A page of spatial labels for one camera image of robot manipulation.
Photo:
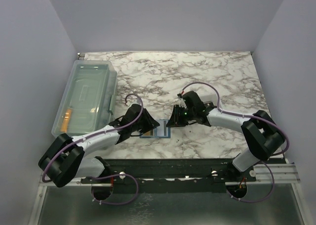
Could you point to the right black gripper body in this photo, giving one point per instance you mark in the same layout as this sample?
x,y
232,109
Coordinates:
x,y
190,113

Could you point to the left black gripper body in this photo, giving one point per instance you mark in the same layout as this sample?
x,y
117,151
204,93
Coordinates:
x,y
137,127

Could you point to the gold credit card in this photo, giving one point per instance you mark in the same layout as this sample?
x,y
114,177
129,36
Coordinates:
x,y
149,133

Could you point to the white magnetic stripe card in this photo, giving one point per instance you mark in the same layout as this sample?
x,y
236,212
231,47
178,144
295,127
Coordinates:
x,y
162,130

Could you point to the teal leather card holder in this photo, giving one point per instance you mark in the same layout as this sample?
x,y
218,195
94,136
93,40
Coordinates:
x,y
155,133

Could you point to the clear acrylic card box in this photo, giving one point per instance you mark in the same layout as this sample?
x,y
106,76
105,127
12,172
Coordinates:
x,y
208,98

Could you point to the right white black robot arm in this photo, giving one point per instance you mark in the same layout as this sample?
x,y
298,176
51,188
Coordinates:
x,y
262,136

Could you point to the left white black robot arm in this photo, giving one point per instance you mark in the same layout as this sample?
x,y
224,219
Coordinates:
x,y
62,161

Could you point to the clear plastic storage bin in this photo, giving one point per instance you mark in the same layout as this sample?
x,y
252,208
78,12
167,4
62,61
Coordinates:
x,y
91,93

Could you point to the orange tool in bin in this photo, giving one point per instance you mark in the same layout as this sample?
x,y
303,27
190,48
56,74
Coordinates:
x,y
66,120

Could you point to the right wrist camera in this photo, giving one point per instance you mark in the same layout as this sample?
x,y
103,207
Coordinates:
x,y
181,102

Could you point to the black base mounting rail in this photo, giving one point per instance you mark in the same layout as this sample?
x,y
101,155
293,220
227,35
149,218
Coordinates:
x,y
99,167

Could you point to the aluminium extrusion rail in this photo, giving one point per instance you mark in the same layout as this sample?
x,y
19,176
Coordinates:
x,y
260,173

